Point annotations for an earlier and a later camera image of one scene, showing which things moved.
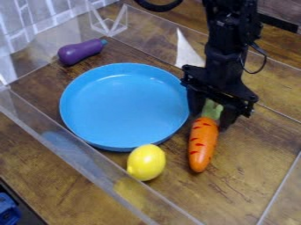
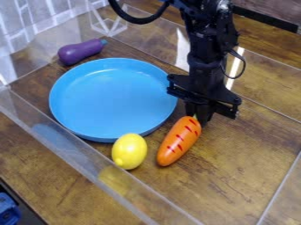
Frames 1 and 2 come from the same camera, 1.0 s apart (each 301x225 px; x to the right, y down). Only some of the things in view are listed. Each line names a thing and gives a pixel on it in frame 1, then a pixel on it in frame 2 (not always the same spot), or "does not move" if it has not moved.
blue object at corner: [10, 210] does not move
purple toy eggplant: [73, 53] does not move
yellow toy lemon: [146, 162] -> [130, 150]
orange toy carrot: [204, 138] -> [180, 141]
